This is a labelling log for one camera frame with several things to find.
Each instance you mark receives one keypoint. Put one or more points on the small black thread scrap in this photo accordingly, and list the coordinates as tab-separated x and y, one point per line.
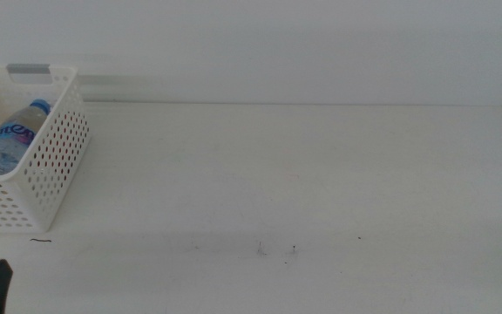
41	240

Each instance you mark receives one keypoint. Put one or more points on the clear water bottle blue cap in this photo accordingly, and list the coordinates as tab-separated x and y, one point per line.
9	144

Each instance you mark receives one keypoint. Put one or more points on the white perforated plastic basket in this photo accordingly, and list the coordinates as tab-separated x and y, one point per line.
65	174

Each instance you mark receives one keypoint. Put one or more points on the pale grey wall trunking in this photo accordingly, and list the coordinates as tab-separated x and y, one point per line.
146	89

